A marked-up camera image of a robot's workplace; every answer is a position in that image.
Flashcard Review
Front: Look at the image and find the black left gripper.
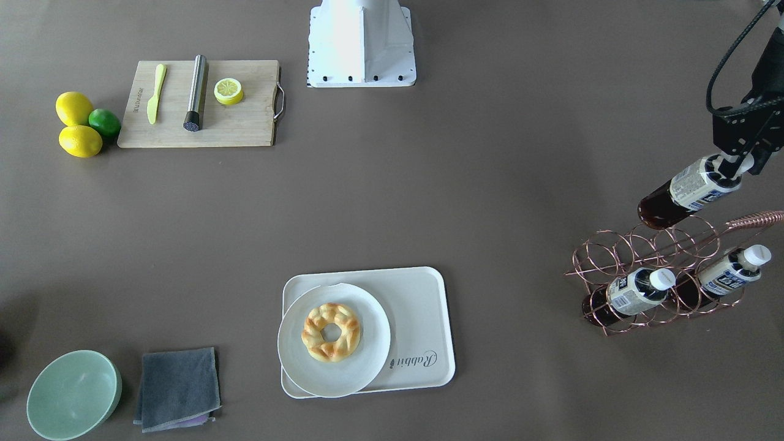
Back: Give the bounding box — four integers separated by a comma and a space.
712, 92, 782, 176

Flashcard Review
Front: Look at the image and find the tea bottle carried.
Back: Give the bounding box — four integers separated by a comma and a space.
638, 154, 753, 230

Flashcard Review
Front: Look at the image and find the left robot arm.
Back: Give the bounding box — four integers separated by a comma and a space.
706, 1, 783, 178

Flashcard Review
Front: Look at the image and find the tea bottle rear rack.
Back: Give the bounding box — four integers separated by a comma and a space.
676, 244, 772, 310

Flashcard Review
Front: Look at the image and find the tea bottle rack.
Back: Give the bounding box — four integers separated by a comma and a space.
582, 267, 677, 326
676, 244, 772, 310

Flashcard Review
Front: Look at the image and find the tea bottle front rack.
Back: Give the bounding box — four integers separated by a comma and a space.
582, 267, 677, 326

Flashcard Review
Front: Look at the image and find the cream serving tray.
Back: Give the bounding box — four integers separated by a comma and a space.
277, 267, 456, 399

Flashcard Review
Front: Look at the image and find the white plate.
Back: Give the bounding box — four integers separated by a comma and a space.
277, 283, 391, 398

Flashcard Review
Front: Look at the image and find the braided donut pastry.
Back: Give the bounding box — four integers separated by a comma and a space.
301, 303, 362, 363

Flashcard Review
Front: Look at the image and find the half lemon slice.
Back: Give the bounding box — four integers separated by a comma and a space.
213, 78, 244, 106

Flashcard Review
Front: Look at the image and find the steel muddler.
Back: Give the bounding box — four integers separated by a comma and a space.
183, 54, 208, 133

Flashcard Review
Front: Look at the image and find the wooden cutting board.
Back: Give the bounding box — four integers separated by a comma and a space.
117, 59, 280, 148

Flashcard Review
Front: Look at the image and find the yellow plastic knife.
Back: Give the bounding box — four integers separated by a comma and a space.
146, 62, 167, 125

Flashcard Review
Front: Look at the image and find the grey folded cloth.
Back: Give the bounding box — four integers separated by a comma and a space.
134, 347, 222, 433

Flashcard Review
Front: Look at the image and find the green lime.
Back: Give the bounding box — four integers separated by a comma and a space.
88, 108, 121, 138

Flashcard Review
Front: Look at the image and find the yellow lemon near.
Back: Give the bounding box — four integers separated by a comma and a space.
58, 125, 104, 158

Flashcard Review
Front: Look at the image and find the yellow lemon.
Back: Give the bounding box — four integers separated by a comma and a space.
58, 125, 104, 158
55, 91, 94, 127

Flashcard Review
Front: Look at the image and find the yellow lemon far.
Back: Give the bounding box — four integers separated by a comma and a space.
55, 91, 94, 127

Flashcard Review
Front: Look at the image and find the mint green bowl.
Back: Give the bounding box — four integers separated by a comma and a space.
27, 350, 123, 440

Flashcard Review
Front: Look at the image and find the copper wire bottle rack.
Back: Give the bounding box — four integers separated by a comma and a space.
570, 210, 782, 335

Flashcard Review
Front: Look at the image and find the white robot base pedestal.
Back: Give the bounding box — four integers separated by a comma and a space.
306, 1, 417, 88

